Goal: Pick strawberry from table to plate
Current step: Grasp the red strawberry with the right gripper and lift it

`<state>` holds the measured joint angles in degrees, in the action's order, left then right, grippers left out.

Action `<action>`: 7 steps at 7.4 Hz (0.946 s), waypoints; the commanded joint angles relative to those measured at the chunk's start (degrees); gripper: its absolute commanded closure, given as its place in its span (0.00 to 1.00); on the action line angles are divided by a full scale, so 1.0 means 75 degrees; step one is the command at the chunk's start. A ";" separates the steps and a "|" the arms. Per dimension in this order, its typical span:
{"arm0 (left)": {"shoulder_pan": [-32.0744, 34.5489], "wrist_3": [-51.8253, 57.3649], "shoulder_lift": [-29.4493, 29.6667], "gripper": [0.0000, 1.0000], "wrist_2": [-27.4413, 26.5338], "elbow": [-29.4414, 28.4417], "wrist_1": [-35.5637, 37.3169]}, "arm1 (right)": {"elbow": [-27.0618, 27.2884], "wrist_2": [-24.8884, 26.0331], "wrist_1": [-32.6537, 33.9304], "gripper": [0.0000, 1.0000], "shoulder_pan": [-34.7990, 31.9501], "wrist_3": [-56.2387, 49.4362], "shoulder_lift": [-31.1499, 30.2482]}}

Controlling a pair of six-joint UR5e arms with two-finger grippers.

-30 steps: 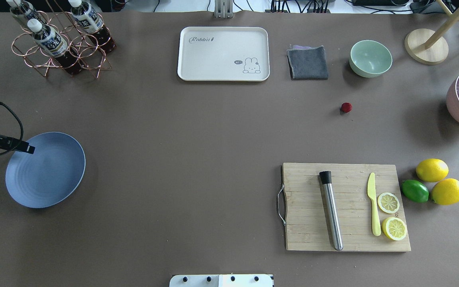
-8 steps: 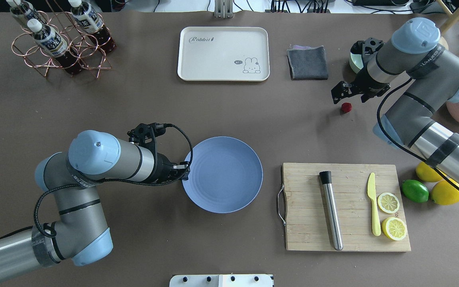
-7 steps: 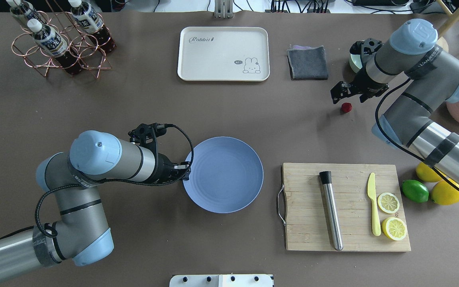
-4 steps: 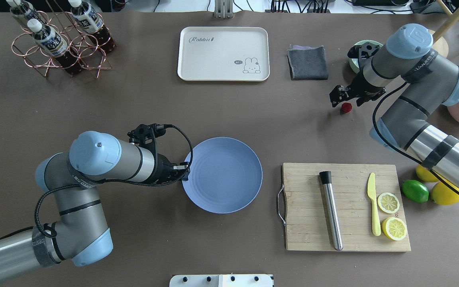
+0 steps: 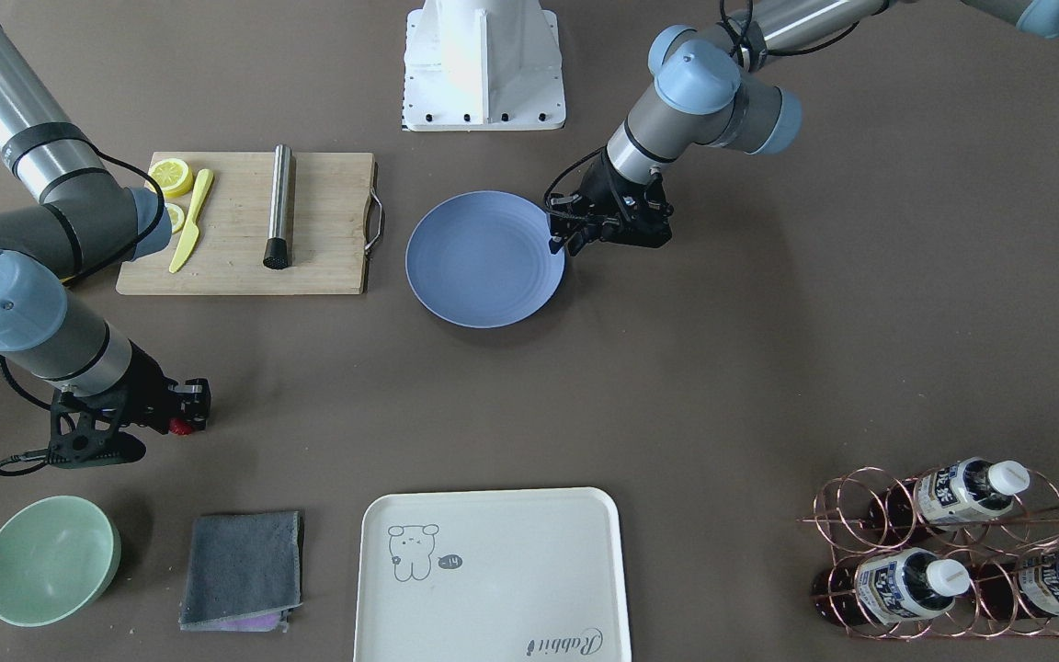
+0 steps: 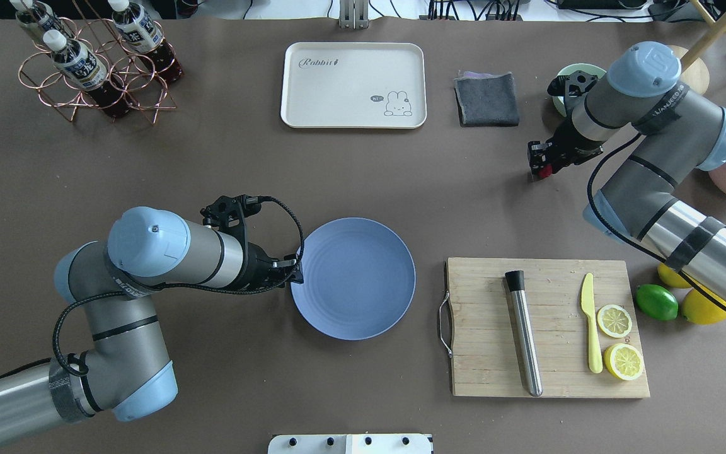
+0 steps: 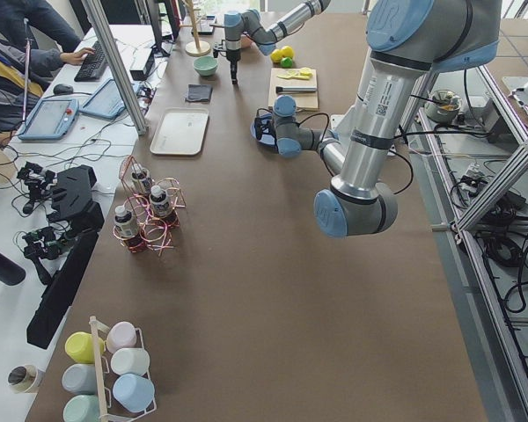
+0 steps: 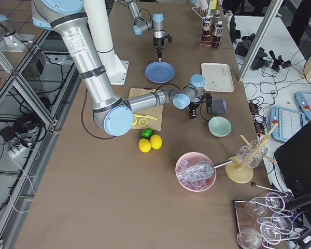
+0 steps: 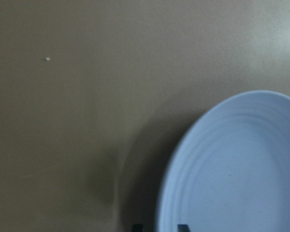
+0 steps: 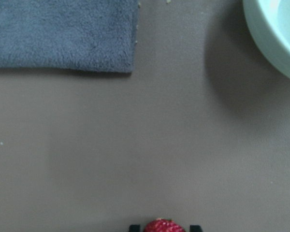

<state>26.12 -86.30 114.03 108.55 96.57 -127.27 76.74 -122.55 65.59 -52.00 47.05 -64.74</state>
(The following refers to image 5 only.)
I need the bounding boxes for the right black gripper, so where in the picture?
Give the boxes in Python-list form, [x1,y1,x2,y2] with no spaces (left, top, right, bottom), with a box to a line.
[88,343,211,433]

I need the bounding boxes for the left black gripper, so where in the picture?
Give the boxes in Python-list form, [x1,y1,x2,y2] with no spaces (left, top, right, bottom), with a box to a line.
[548,147,674,256]

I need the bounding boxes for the red strawberry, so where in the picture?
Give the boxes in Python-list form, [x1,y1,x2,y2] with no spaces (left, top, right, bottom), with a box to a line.
[168,418,195,436]

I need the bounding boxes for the blue round plate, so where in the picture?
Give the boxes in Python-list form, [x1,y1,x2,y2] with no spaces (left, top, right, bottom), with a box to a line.
[406,191,566,328]

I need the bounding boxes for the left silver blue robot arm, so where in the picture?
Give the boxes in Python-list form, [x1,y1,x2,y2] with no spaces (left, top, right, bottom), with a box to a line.
[542,1,892,256]

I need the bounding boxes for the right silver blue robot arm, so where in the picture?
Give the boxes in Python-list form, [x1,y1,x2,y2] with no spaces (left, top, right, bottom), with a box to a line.
[0,24,186,433]

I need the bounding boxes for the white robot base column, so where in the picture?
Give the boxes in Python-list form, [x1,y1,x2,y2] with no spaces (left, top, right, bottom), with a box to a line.
[401,1,567,131]

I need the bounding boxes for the steel muddler black tip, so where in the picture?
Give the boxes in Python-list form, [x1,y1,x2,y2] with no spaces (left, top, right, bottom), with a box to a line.
[262,143,295,269]

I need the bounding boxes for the grey folded cloth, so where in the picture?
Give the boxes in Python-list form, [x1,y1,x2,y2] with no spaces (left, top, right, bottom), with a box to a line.
[179,509,303,633]

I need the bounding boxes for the lemon slice inner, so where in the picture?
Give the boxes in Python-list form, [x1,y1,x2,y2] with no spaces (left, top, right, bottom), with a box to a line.
[165,202,186,234]

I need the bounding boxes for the green bowl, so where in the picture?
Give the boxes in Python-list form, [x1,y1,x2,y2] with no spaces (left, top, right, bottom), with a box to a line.
[0,496,121,628]

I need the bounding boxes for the yellow plastic knife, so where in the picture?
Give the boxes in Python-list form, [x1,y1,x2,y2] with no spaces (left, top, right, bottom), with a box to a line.
[168,168,215,273]

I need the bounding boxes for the lemon slice near edge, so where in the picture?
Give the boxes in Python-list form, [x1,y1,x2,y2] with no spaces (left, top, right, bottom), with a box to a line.
[147,156,195,200]

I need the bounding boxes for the bamboo cutting board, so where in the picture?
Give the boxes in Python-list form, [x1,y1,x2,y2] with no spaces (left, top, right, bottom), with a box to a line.
[115,151,380,296]

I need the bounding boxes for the cream rabbit tray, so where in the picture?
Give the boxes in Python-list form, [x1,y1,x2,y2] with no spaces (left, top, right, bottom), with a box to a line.
[353,486,633,661]

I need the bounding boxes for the tea bottle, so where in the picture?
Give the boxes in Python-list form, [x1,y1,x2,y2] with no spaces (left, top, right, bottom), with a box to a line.
[810,545,972,628]
[974,550,1059,622]
[866,457,1033,545]

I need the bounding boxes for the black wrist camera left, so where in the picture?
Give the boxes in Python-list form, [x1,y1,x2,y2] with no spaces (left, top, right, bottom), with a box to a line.
[542,189,607,237]

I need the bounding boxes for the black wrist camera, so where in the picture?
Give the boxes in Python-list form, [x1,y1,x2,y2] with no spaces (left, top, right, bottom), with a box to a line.
[542,189,607,237]
[0,387,146,477]

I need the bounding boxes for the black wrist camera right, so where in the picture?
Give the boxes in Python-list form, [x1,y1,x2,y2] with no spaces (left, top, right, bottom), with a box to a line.
[0,387,146,477]

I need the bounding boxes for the copper wire bottle rack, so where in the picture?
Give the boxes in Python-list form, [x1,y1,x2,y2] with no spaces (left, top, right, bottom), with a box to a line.
[802,466,1059,642]

